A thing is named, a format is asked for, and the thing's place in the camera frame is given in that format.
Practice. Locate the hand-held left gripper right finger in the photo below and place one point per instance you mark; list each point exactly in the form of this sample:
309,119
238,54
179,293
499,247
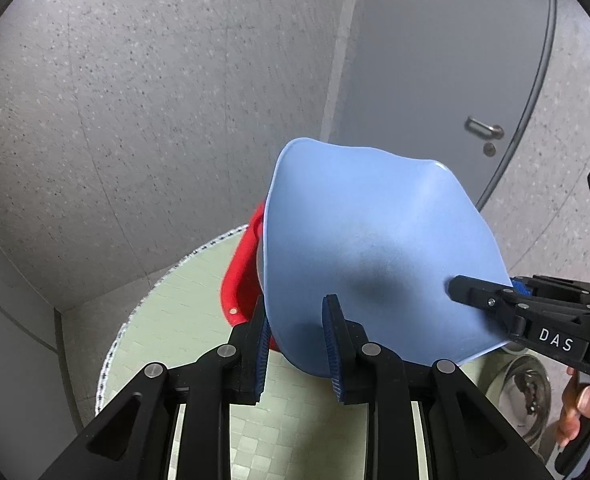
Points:
332,340

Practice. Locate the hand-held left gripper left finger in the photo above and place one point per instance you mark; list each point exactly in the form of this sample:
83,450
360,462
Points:
262,355

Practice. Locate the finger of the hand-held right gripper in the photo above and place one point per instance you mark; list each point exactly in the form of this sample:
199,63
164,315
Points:
522,286
480,292

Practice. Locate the steel bowl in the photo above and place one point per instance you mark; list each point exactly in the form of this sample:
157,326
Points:
515,385

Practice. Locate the red plastic basin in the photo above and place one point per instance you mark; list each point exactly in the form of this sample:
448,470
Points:
240,270

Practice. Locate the round door lock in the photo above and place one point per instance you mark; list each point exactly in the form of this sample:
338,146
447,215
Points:
488,149

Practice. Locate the grey door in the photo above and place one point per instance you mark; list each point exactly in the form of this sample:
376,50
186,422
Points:
425,60

